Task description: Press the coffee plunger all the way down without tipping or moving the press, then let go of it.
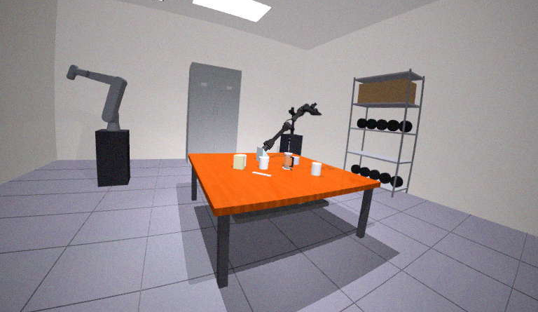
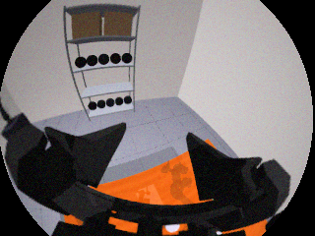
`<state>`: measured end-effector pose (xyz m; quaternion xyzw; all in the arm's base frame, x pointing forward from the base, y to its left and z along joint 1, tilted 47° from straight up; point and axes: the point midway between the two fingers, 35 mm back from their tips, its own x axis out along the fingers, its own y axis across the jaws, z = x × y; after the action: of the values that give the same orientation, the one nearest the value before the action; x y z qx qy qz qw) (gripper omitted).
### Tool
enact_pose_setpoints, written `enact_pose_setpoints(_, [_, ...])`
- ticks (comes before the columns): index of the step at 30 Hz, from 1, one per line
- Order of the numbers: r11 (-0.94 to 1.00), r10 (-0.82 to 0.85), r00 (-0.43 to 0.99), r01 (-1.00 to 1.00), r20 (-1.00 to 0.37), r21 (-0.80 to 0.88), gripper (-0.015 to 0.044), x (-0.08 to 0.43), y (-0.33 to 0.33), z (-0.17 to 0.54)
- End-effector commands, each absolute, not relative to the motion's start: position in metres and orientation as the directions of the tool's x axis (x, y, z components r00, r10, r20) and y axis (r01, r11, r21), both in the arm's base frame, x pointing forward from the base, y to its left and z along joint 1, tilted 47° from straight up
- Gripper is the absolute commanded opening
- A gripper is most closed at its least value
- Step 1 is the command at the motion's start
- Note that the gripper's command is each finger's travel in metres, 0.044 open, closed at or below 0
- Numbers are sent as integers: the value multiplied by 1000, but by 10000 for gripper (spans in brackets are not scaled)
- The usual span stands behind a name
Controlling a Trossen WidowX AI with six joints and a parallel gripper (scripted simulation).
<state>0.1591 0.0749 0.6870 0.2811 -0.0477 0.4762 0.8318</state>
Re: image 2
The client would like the white cylinder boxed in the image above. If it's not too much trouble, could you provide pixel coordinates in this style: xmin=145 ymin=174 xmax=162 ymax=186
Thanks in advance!
xmin=164 ymin=225 xmax=180 ymax=232

